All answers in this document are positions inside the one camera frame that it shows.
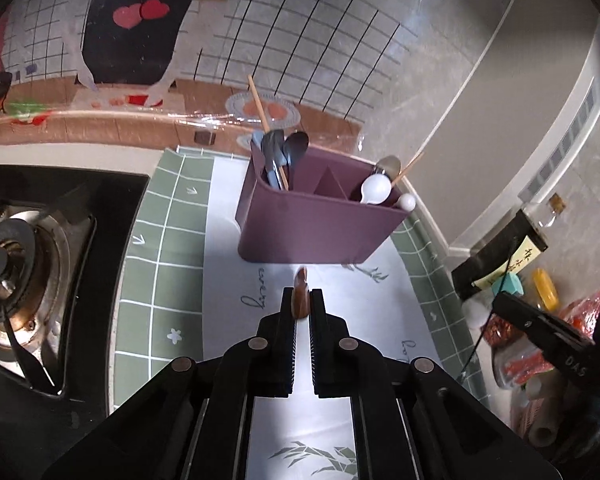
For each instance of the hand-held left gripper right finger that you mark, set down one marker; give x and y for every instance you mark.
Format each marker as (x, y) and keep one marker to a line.
(317, 340)

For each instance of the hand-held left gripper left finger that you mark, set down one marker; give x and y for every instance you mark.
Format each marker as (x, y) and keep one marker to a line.
(287, 340)

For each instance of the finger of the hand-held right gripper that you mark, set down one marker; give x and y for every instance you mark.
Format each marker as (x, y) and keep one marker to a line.
(540, 327)

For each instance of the wooden spoon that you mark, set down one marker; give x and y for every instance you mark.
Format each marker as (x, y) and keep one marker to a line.
(300, 300)

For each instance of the purple utensil holder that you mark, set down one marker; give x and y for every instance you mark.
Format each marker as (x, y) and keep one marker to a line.
(320, 230)

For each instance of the white plastic spoon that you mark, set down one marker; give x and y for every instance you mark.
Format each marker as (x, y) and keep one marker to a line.
(376, 189)

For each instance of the white ball-end utensil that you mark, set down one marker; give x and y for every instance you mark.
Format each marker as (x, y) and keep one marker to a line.
(407, 202)

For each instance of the black shovel-shaped spoon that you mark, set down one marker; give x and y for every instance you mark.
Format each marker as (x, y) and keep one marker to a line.
(272, 152)

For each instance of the grey metal spoon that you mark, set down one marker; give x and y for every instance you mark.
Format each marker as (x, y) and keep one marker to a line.
(389, 164)

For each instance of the blue plastic spoon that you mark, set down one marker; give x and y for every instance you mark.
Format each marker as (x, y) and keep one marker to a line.
(257, 141)

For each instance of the wooden chopstick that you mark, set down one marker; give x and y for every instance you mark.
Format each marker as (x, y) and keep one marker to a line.
(257, 100)
(412, 162)

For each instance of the yellow-lid chili jar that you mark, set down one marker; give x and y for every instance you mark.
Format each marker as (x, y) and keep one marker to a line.
(545, 287)

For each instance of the orange-cap plastic bottle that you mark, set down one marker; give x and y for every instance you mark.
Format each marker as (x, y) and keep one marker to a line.
(522, 365)

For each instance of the teal-lid salt shaker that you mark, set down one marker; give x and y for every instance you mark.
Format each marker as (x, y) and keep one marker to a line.
(510, 284)

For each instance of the beige paper roll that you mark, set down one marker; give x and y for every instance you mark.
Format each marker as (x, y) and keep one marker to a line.
(545, 427)

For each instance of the dark soy sauce bottle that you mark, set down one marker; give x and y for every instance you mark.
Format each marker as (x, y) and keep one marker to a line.
(485, 265)

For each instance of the green checked table mat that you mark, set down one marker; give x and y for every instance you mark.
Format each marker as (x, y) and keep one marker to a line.
(145, 270)

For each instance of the white vent grille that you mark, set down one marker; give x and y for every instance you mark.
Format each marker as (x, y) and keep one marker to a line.
(565, 145)

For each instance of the black gas stove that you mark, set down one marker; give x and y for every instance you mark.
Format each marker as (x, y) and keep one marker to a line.
(105, 220)

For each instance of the cartoon wall poster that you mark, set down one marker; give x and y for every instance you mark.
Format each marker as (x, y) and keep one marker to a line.
(130, 35)

